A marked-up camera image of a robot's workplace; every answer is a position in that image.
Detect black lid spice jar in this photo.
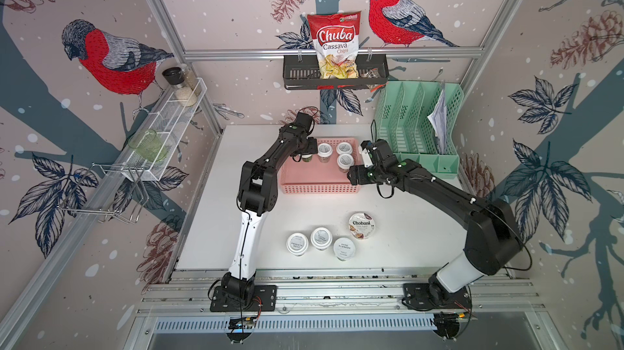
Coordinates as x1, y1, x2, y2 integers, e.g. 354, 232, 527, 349
162, 67, 198, 107

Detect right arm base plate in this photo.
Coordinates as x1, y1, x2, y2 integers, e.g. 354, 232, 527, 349
401, 283, 472, 312

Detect wire rack hanger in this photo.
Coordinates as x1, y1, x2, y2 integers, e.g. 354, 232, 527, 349
55, 163, 150, 224

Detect red Chuba chips bag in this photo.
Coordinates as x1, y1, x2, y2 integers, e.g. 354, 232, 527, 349
307, 11, 361, 75

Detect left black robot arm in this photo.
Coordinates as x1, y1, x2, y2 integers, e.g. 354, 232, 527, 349
221, 112, 318, 306

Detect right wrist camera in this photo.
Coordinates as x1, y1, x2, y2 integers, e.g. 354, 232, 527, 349
360, 149, 374, 168

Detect green plastic file organizer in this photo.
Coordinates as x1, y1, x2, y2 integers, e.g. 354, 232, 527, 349
375, 81, 464, 179

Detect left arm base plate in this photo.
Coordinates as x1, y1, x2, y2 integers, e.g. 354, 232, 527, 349
210, 285, 278, 313

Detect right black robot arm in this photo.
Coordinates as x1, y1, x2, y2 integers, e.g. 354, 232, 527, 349
348, 140, 525, 305

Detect black wire wall basket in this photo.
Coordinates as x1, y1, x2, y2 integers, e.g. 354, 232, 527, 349
283, 54, 388, 90

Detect papers in organizer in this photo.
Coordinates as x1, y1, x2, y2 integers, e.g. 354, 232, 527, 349
427, 83, 447, 155

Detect white wire wall shelf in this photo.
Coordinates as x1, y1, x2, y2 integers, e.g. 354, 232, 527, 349
122, 79, 207, 181

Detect white yogurt bottle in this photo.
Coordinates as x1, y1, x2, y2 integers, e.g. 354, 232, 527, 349
317, 143, 333, 163
336, 153, 355, 173
336, 141, 353, 155

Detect green glass cup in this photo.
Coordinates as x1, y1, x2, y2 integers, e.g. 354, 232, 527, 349
128, 129, 168, 163

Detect Chobani yogurt cup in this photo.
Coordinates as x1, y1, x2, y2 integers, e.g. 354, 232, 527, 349
348, 212, 377, 240

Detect pink plastic basket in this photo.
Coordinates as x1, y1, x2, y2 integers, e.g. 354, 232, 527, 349
279, 137, 362, 194

